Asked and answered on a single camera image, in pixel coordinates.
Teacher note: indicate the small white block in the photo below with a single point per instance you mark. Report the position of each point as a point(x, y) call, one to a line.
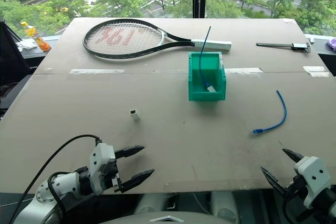
point(312, 40)

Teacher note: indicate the wide white tape strip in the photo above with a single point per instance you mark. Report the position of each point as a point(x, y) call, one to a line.
point(316, 71)

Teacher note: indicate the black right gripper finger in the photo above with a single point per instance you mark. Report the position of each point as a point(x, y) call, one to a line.
point(292, 155)
point(271, 179)

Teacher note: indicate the black white tennis racket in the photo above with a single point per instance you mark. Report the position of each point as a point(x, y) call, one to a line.
point(123, 37)

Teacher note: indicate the crumpled white paper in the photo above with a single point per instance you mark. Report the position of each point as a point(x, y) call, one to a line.
point(26, 45)

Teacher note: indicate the orange drink bottle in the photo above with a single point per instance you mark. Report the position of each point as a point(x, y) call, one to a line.
point(36, 37)

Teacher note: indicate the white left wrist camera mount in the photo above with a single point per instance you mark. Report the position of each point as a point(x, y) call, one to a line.
point(103, 155)

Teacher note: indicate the black caliper tool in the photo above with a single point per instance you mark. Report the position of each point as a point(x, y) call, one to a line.
point(299, 46)

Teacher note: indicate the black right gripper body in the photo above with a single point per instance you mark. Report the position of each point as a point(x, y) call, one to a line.
point(295, 188)

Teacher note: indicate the dark triangular stand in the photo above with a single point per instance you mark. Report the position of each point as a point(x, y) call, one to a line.
point(11, 56)

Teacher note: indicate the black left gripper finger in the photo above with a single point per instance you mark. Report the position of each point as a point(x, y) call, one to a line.
point(137, 178)
point(130, 151)

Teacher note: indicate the long white tape strip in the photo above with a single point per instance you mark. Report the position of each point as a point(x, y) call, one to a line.
point(97, 71)

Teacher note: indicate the short white tape strip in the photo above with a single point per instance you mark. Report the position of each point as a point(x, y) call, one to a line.
point(244, 70)

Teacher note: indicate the green plastic bin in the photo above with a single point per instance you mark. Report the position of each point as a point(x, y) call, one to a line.
point(207, 95)

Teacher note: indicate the small white adapter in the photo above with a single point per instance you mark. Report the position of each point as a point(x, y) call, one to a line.
point(135, 114)

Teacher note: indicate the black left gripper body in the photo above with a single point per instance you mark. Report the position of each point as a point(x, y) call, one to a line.
point(111, 172)

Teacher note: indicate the purple cloth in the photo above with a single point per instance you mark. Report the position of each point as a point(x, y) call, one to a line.
point(332, 44)

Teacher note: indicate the silver robot torso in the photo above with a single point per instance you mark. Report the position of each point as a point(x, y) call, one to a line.
point(162, 217)

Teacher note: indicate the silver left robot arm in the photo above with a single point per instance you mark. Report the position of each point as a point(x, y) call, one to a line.
point(65, 182)

